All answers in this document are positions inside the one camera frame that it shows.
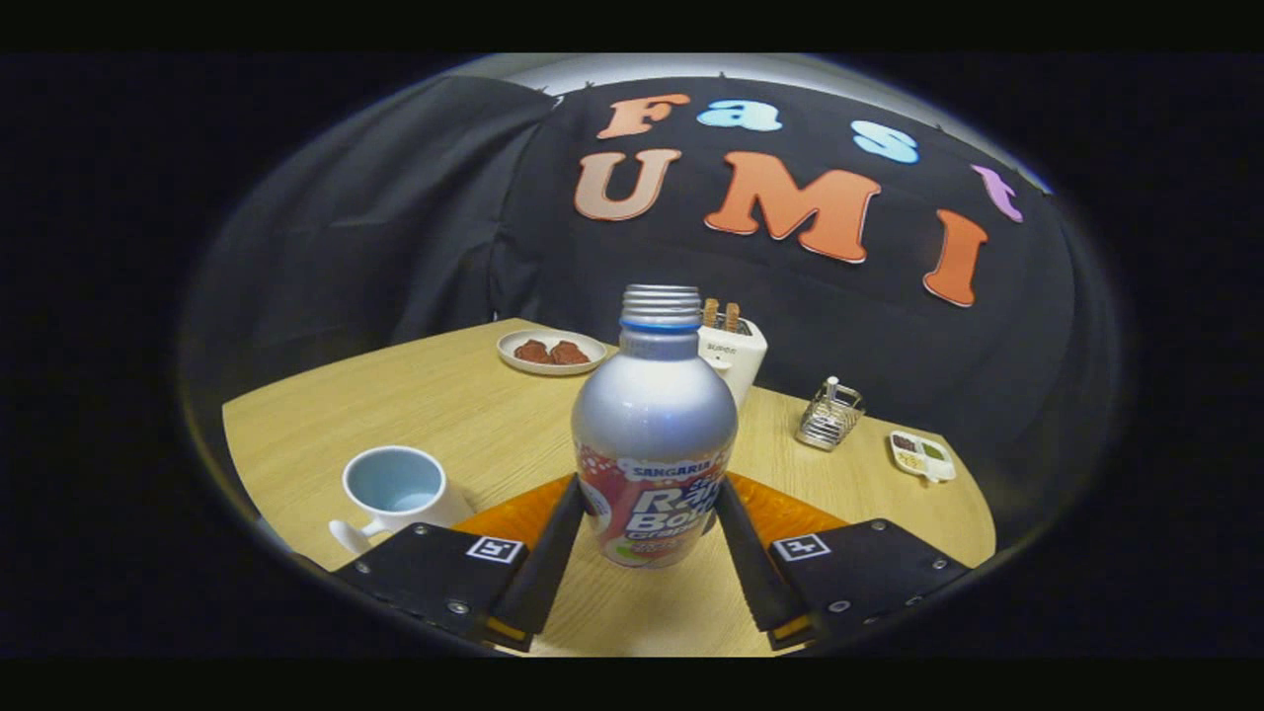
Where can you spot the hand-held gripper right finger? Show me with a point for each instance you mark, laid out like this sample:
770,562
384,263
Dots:
750,573

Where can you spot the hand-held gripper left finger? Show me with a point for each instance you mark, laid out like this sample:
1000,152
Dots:
548,563

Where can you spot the white cup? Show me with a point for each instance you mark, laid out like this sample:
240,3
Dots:
434,509

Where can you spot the silver juice bottle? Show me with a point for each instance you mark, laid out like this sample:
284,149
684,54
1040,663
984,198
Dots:
652,415

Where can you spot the wooden table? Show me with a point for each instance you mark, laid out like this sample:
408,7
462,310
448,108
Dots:
474,415

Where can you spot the small white plate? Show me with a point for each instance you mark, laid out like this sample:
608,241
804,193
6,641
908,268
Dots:
553,369

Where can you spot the white divided dish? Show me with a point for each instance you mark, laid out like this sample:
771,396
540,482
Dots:
923,472

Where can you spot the white utensil in holder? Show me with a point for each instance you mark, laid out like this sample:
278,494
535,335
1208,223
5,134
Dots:
831,387

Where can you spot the brown cookie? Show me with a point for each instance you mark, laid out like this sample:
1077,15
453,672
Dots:
532,352
570,353

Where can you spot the white toaster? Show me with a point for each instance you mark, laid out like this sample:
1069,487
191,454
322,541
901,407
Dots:
746,360

